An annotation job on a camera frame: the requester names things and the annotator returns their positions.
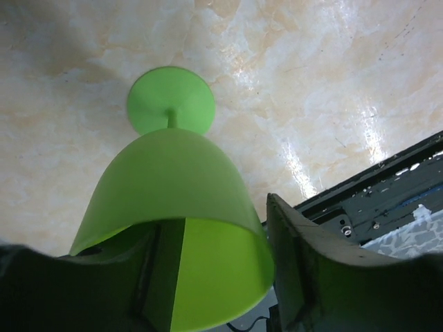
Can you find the green wine glass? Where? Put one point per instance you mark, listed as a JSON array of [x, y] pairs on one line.
[[213, 262]]

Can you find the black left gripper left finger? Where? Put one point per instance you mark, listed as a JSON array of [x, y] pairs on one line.
[[126, 283]]

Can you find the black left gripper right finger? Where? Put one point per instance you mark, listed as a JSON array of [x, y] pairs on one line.
[[326, 283]]

